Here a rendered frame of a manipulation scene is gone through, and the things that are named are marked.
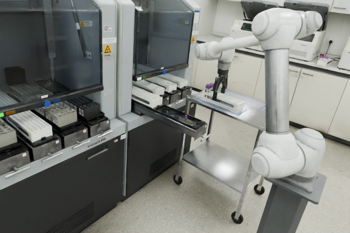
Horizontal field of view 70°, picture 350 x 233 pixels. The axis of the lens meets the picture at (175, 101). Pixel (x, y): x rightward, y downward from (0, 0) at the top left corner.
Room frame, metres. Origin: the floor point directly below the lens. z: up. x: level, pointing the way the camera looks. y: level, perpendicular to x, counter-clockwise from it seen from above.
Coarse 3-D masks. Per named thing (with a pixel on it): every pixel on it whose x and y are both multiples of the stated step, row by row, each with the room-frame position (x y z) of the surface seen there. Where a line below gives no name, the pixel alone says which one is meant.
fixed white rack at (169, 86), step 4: (156, 76) 2.00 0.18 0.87; (144, 80) 1.98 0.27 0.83; (148, 80) 1.92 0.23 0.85; (152, 80) 1.90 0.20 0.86; (156, 80) 1.91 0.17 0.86; (160, 80) 1.92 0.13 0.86; (164, 80) 1.93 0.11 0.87; (156, 84) 1.97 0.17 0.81; (160, 84) 1.85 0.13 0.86; (164, 84) 1.83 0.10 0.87; (168, 84) 1.85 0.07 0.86; (172, 84) 1.86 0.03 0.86; (176, 84) 1.87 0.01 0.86; (168, 88) 1.80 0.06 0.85; (172, 88) 1.83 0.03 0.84; (176, 88) 1.87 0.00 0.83; (168, 92) 1.80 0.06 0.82
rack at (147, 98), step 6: (132, 90) 1.63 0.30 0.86; (138, 90) 1.64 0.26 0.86; (144, 90) 1.66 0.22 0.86; (132, 96) 1.62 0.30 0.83; (138, 96) 1.56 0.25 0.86; (144, 96) 1.56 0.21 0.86; (150, 96) 1.58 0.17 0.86; (156, 96) 1.58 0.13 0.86; (144, 102) 1.58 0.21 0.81; (150, 102) 1.50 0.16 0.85; (156, 102) 1.52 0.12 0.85
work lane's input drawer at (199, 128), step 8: (136, 104) 1.55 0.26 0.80; (144, 112) 1.50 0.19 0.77; (152, 112) 1.46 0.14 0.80; (160, 112) 1.44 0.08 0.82; (168, 112) 1.48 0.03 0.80; (176, 112) 1.49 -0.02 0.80; (160, 120) 1.42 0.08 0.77; (168, 120) 1.39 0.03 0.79; (176, 120) 1.36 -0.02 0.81; (184, 120) 1.39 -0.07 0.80; (192, 120) 1.40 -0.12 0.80; (200, 120) 1.39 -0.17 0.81; (176, 128) 1.35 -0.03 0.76; (184, 128) 1.31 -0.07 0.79; (192, 128) 1.30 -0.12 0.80; (200, 128) 1.31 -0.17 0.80; (192, 136) 1.28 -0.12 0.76; (200, 136) 1.32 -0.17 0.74; (208, 136) 1.32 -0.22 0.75
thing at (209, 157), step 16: (192, 96) 1.76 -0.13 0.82; (240, 96) 1.88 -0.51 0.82; (224, 112) 1.54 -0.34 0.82; (240, 112) 1.57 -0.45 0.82; (256, 112) 1.60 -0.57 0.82; (208, 128) 2.07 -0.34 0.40; (208, 144) 1.99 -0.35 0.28; (256, 144) 1.38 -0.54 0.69; (192, 160) 1.71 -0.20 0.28; (208, 160) 1.74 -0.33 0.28; (224, 160) 1.76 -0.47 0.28; (240, 160) 1.79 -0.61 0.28; (176, 176) 1.73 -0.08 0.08; (224, 176) 1.55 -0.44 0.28; (240, 176) 1.58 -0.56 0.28; (256, 176) 1.60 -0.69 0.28; (240, 192) 1.41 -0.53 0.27; (256, 192) 1.73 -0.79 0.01; (240, 208) 1.38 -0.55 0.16
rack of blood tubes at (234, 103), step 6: (204, 90) 1.75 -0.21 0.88; (204, 96) 1.71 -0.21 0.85; (210, 96) 1.74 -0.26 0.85; (222, 96) 1.69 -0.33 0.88; (228, 96) 1.69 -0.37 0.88; (210, 102) 1.68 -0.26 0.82; (216, 102) 1.65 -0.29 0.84; (222, 102) 1.70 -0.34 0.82; (228, 102) 1.59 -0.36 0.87; (234, 102) 1.59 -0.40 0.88; (240, 102) 1.59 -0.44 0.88; (228, 108) 1.59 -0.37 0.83; (234, 108) 1.56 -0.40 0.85; (240, 108) 1.58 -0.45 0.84
